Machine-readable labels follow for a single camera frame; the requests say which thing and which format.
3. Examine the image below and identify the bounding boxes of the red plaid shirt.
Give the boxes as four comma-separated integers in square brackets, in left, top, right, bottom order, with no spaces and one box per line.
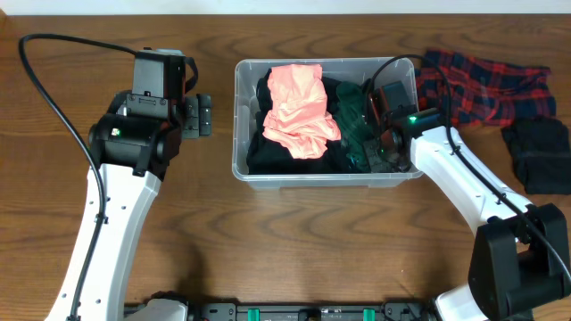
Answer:
[415,49,557,128]

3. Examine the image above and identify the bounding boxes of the pink garment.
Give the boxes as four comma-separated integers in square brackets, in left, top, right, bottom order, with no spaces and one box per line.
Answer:
[263,64,342,160]

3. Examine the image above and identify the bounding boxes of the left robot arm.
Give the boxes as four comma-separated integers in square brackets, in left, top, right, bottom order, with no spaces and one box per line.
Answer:
[47,48,211,320]

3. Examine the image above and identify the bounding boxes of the green garment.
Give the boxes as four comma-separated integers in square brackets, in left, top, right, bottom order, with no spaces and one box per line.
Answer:
[334,82,373,173]

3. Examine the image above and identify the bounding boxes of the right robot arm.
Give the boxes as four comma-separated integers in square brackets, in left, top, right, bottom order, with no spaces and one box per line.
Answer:
[364,92,570,320]

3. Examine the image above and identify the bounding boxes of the large black garment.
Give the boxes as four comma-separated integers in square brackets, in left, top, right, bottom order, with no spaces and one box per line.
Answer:
[246,70,358,175]

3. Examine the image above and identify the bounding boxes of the clear plastic storage bin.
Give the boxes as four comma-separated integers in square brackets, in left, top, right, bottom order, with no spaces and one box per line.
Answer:
[232,57,423,190]

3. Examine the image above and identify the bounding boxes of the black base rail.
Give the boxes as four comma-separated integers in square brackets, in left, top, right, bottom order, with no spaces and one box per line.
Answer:
[182,301,437,321]

